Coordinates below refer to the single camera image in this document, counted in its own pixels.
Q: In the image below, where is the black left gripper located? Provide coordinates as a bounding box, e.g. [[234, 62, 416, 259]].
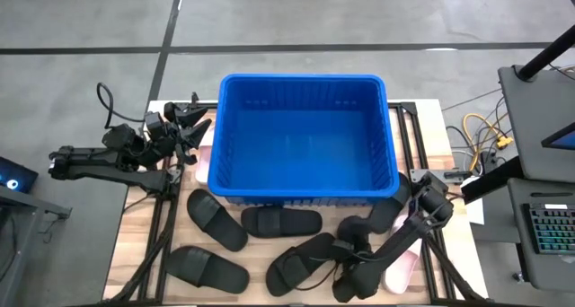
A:
[[144, 101, 213, 155]]

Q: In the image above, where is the black foam slide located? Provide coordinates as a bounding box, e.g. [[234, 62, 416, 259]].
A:
[[265, 232, 342, 298], [186, 189, 249, 253], [240, 206, 323, 239], [336, 171, 412, 243], [164, 245, 251, 294]]

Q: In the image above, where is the blue plastic bin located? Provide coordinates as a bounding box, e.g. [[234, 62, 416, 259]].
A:
[[207, 73, 401, 207]]

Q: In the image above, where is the pink foam slide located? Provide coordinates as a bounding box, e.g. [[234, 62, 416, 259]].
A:
[[382, 215, 426, 295], [195, 131, 216, 186]]

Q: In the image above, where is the white paper sheet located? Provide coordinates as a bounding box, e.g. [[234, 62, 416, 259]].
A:
[[462, 176, 486, 226]]

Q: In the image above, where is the black desk bar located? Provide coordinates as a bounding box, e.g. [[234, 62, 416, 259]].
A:
[[460, 156, 525, 205]]

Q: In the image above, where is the computer case with blue light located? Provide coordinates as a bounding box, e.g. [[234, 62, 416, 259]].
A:
[[0, 156, 40, 195]]

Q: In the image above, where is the grey side desk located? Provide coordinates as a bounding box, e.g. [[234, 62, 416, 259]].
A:
[[0, 185, 73, 307]]

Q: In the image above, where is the grey desk top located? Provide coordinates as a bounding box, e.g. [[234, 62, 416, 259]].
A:
[[507, 177, 575, 294], [497, 64, 575, 185]]

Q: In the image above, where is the backlit keyboard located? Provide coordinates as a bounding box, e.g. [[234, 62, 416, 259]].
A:
[[522, 202, 575, 255]]

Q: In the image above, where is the black framed screen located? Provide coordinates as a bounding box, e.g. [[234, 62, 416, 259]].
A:
[[541, 121, 575, 152]]

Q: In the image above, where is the thick black pole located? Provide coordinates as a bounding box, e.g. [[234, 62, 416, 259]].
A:
[[514, 23, 575, 82]]

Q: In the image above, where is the grey metal bracket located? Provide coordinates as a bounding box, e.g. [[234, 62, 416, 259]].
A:
[[409, 168, 473, 185]]

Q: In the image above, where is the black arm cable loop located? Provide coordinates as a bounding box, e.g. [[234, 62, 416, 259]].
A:
[[96, 82, 147, 124]]

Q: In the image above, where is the black aluminium table frame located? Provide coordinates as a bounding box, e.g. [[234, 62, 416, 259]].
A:
[[102, 91, 489, 307]]

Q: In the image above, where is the yellow floor cable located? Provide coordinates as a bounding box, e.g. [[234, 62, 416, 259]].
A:
[[462, 112, 516, 172]]

